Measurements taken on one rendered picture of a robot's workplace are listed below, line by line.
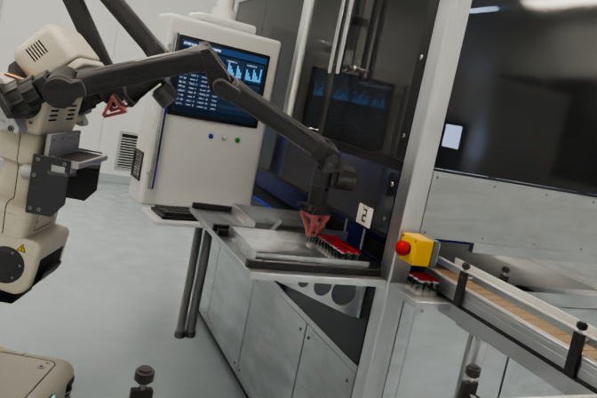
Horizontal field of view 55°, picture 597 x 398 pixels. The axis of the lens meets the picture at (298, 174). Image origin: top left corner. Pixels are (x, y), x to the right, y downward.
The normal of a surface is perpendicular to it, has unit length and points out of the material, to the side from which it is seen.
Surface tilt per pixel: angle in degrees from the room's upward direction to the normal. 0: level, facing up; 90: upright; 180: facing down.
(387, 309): 90
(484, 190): 90
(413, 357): 90
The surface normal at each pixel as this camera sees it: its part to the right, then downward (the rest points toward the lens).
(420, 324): 0.39, 0.18
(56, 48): 0.01, 0.12
